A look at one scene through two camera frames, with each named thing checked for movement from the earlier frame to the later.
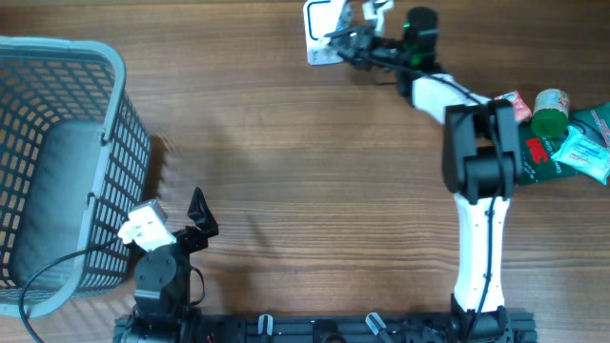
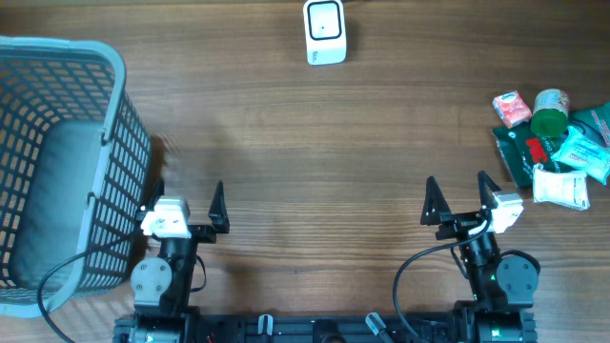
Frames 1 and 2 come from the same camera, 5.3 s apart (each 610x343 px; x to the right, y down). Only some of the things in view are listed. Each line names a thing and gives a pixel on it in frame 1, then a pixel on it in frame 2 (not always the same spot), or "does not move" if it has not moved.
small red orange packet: (522, 112) does not move
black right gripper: (359, 37) -> (457, 223)
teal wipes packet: (583, 154) does not move
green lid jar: (550, 111) does not move
